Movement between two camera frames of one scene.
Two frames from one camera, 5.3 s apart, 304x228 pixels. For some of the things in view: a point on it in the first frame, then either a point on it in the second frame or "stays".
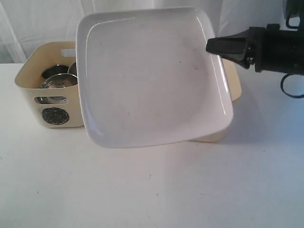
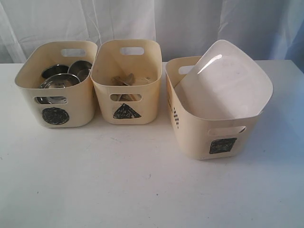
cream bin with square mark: (234, 82) to (203, 139)
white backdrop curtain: (23, 22) stays
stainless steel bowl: (57, 81) stays
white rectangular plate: (146, 78) to (225, 83)
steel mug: (54, 70) stays
